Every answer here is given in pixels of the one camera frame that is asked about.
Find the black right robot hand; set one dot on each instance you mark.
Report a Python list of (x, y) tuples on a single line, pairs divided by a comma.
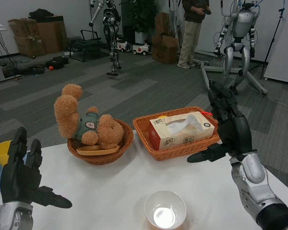
[(232, 129)]

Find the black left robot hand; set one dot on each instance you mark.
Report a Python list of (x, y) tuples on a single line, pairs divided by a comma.
[(19, 177)]

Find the white plastic bowl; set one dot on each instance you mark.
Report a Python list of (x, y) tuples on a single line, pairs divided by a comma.
[(165, 209)]

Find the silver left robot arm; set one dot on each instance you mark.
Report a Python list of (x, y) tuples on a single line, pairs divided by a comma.
[(12, 215)]

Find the yellow plastic cup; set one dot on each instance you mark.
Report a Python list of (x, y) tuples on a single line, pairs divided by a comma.
[(1, 152)]

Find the beige tissue box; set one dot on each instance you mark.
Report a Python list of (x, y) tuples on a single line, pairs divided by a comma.
[(182, 131)]

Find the white robot gantry stand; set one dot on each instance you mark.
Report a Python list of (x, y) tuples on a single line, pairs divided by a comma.
[(232, 69)]

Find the rectangular wicker basket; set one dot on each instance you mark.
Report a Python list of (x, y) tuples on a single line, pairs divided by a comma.
[(177, 153)]

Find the round wicker basket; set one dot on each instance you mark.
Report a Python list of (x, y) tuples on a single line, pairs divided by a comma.
[(100, 153)]

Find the brown teddy bear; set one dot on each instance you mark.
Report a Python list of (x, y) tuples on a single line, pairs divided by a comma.
[(86, 122)]

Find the silver humanoid robot on stand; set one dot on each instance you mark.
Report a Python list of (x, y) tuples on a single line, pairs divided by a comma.
[(240, 36)]

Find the white cabinet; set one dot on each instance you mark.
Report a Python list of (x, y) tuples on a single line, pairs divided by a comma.
[(280, 48)]

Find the black tripod stand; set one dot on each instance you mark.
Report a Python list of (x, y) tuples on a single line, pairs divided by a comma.
[(273, 38)]

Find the open brown cardboard box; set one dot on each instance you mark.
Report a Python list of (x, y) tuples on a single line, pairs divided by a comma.
[(165, 46)]

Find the person in brown sweater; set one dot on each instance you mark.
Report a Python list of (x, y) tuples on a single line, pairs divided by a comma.
[(190, 31)]

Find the orange ball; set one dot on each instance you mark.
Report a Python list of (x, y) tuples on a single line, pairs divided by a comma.
[(51, 68)]

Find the black case on floor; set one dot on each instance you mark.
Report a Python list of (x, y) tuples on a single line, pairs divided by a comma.
[(57, 61)]

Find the white toy car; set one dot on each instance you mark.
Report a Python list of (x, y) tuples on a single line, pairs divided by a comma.
[(141, 48), (123, 45)]

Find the stack of cardboard boxes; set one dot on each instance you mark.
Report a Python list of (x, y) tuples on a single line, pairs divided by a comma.
[(40, 36)]

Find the potted green plant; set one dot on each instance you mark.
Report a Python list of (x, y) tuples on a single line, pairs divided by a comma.
[(142, 16)]

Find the black metal cart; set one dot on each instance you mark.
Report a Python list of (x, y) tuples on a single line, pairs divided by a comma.
[(85, 45)]

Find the black humanoid robot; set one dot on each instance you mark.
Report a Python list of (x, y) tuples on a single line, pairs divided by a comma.
[(109, 31)]

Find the black bag on boxes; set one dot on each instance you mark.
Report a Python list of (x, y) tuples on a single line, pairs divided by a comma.
[(40, 12)]

